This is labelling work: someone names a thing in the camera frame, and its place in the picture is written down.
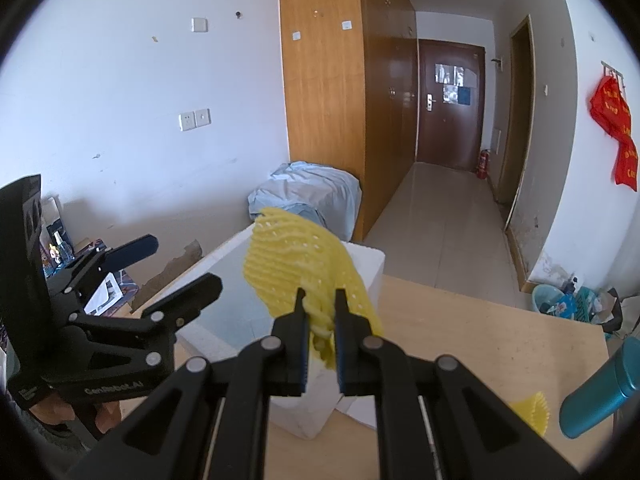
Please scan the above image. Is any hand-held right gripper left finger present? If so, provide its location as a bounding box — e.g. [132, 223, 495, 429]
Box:
[65, 287, 308, 480]

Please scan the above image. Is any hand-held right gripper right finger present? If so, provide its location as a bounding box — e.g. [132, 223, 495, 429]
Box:
[334, 287, 581, 480]

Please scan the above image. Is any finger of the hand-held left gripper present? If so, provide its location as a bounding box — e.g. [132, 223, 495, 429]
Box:
[47, 234, 159, 312]
[70, 274, 223, 368]

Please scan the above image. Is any white foam box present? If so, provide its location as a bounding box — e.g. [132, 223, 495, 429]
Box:
[132, 224, 386, 441]

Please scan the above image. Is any yellow foam fruit net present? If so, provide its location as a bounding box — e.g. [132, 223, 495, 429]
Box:
[242, 206, 385, 372]
[507, 391, 552, 436]

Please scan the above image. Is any printed book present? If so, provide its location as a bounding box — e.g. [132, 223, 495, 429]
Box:
[84, 270, 137, 317]

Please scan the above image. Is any light blue bedding bundle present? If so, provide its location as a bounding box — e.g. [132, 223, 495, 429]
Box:
[248, 161, 362, 241]

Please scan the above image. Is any teal plastic basin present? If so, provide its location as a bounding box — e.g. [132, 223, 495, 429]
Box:
[531, 284, 576, 316]

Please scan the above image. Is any wooden wardrobe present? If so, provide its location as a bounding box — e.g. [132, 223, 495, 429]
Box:
[278, 0, 418, 242]

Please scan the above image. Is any dark brown entrance door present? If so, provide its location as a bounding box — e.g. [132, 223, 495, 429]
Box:
[414, 39, 487, 172]

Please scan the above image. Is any teal metal cup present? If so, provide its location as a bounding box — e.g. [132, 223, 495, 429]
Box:
[559, 336, 640, 440]

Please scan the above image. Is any grey paper sheet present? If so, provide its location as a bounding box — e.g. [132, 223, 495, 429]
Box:
[435, 63, 464, 86]

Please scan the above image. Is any red hanging banner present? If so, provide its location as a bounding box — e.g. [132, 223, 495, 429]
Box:
[589, 72, 640, 186]

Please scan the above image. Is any white double wall socket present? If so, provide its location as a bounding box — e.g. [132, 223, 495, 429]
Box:
[178, 108, 212, 132]

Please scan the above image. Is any wooden side door frame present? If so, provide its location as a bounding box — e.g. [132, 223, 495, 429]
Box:
[492, 14, 536, 231]

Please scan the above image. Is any wall hook rack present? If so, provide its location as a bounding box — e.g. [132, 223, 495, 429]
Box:
[601, 60, 626, 86]

